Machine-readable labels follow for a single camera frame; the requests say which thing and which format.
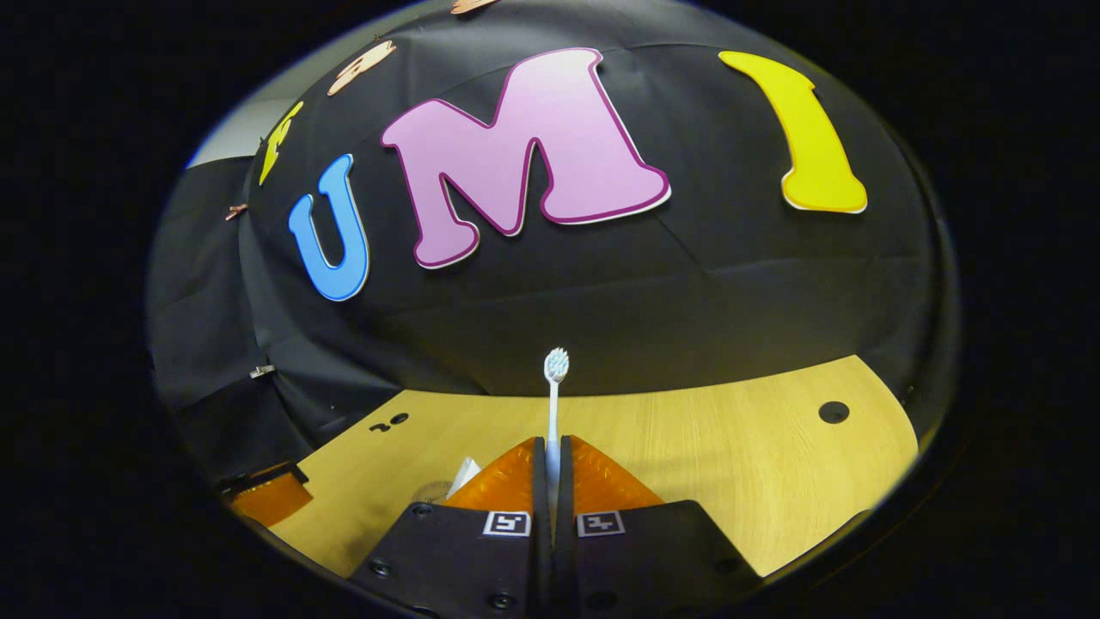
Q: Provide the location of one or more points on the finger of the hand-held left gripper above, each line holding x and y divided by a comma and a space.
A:
275, 503

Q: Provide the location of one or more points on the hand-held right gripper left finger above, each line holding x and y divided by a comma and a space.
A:
464, 559

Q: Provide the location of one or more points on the silver cloth clip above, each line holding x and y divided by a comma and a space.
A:
262, 371

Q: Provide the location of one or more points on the black backdrop cloth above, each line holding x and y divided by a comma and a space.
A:
687, 284

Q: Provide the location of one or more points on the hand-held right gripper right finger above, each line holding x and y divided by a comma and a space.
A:
644, 559

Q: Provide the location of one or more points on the white toothpaste tube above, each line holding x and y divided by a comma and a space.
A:
464, 474

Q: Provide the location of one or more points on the light blue toothbrush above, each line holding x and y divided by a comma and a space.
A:
556, 365

